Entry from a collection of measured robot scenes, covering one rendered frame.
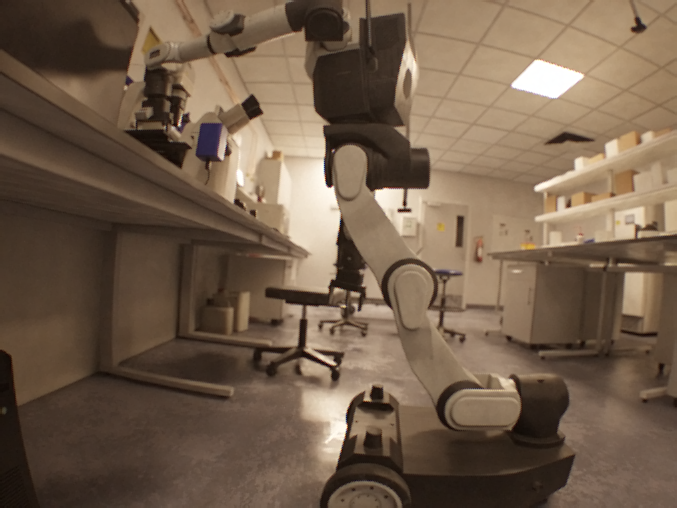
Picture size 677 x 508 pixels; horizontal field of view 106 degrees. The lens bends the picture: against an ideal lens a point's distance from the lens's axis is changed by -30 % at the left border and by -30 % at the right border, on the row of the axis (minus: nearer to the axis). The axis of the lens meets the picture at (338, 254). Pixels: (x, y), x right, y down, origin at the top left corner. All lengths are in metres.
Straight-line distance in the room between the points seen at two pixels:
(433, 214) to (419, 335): 6.31
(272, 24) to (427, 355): 0.93
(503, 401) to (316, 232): 6.18
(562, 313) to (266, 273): 2.84
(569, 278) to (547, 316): 0.42
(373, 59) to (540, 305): 2.81
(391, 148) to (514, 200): 7.07
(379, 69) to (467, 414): 0.91
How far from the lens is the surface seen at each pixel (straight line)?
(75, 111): 0.38
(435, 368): 0.96
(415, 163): 0.96
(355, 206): 0.90
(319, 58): 1.04
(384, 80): 0.97
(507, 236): 7.74
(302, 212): 6.97
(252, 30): 1.02
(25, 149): 0.41
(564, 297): 3.57
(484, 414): 0.98
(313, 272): 6.88
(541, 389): 1.06
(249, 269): 3.61
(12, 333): 1.50
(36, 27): 0.85
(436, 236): 7.13
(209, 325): 2.99
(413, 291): 0.87
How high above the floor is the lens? 0.62
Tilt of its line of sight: 2 degrees up
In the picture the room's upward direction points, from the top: 5 degrees clockwise
